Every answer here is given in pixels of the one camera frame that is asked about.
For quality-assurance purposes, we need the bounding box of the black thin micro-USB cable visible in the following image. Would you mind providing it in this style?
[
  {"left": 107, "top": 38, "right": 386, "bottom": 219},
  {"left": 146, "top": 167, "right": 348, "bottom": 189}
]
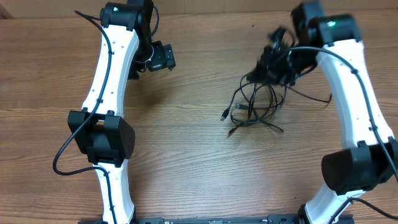
[{"left": 227, "top": 82, "right": 285, "bottom": 138}]

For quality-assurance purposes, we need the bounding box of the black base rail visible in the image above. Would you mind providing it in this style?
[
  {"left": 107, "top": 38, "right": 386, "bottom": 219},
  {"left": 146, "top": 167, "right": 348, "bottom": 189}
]
[{"left": 77, "top": 213, "right": 355, "bottom": 224}]

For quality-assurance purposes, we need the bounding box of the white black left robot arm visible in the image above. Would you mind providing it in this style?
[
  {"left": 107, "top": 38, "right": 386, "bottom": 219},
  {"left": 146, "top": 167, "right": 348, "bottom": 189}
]
[{"left": 66, "top": 0, "right": 176, "bottom": 223}]

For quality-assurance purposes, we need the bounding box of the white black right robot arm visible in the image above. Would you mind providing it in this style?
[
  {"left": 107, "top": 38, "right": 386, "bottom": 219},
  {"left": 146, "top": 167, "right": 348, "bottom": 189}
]
[{"left": 248, "top": 1, "right": 397, "bottom": 223}]

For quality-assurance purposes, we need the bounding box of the black USB-A cable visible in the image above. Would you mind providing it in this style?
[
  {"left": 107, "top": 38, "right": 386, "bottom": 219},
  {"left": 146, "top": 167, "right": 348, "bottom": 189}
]
[{"left": 220, "top": 73, "right": 259, "bottom": 122}]

